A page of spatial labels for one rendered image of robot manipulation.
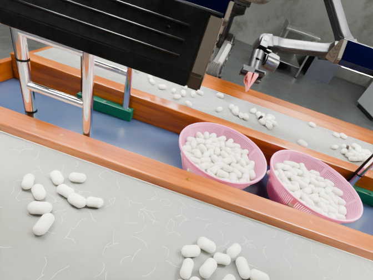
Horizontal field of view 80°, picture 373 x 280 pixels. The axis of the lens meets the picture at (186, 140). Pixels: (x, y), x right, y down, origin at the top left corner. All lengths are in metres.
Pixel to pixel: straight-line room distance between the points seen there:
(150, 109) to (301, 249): 0.59
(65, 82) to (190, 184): 0.61
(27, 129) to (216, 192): 0.46
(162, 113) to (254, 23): 6.98
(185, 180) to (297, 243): 0.28
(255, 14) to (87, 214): 7.42
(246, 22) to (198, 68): 7.45
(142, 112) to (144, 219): 0.45
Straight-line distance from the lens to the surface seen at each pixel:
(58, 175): 0.51
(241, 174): 0.65
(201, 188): 0.52
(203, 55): 0.24
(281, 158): 0.81
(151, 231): 0.46
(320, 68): 6.33
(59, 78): 0.93
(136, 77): 1.01
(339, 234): 0.65
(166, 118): 0.80
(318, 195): 0.78
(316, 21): 7.71
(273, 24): 7.64
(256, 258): 0.51
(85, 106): 0.56
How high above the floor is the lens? 1.13
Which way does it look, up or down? 35 degrees down
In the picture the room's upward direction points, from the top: 19 degrees clockwise
